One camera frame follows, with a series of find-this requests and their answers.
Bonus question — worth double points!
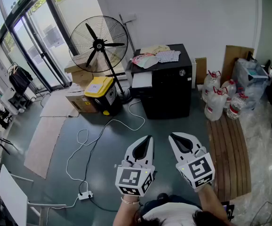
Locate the long-handled mop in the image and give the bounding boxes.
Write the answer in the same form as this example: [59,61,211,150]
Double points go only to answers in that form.
[118,13,137,57]

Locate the person's right forearm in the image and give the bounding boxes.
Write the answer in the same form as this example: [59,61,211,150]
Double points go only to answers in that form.
[198,185,231,226]

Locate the beige cloth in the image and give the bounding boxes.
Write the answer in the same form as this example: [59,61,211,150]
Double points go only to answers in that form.
[139,44,171,56]

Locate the clear plastic storage box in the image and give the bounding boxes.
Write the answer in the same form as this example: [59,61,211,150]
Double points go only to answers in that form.
[232,57,269,111]

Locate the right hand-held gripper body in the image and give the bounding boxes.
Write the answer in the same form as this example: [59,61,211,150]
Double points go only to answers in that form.
[175,146,216,193]

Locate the grey dustpan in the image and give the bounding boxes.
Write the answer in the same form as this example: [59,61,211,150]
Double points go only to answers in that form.
[125,59,134,80]

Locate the person's white shirt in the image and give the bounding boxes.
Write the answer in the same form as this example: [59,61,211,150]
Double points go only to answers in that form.
[139,202,204,226]

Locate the black bin with yellow lid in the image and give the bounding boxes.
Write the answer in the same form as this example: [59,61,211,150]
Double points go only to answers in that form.
[83,75,123,117]

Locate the black pedestal fan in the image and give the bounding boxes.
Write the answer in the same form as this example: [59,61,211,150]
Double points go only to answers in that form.
[68,15,134,105]

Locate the white power strip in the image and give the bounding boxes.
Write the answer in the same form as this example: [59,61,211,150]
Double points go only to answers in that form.
[77,190,94,201]

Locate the white power cable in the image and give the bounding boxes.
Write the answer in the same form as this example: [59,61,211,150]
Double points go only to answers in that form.
[46,99,146,223]

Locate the white checked cloth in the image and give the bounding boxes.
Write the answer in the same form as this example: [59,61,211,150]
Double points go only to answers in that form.
[154,50,182,64]

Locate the glass sliding doors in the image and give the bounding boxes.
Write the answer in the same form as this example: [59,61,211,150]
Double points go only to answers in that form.
[0,0,85,94]

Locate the printed cardboard box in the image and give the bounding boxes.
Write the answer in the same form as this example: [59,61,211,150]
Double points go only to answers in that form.
[65,88,99,114]

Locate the black tablet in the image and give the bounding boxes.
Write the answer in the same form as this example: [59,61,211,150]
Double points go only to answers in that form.
[222,204,235,221]

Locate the black washing machine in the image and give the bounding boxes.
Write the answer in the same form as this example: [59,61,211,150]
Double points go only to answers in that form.
[126,43,193,120]

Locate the wooden slatted platform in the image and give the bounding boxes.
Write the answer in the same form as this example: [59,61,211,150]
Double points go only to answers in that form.
[207,113,252,202]

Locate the white table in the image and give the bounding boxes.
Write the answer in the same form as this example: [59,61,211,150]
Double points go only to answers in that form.
[0,164,67,226]

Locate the flattened cardboard sheet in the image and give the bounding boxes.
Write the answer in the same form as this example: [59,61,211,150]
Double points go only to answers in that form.
[40,92,80,119]

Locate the tall cardboard sheet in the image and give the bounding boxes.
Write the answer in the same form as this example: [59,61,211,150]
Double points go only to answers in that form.
[221,45,255,87]

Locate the person's left forearm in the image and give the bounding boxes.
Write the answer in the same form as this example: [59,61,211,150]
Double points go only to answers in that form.
[113,195,142,226]

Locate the clothes rack with dark garments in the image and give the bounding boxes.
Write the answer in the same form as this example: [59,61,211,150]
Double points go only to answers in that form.
[7,63,37,97]

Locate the large plain cardboard box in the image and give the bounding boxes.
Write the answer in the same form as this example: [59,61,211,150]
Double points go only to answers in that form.
[64,59,95,85]

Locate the pink detergent pouch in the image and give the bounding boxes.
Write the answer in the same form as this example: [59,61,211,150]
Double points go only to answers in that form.
[131,52,160,69]

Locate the black cable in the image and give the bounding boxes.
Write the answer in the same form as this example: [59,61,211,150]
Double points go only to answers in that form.
[78,118,121,212]

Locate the person's legs dark trousers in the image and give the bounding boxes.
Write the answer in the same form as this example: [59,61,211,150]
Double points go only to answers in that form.
[141,193,203,215]

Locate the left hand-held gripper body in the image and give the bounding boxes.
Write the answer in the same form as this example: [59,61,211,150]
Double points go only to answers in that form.
[115,159,156,197]

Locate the gold bracelet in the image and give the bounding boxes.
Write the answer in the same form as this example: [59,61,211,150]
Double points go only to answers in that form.
[120,196,140,205]

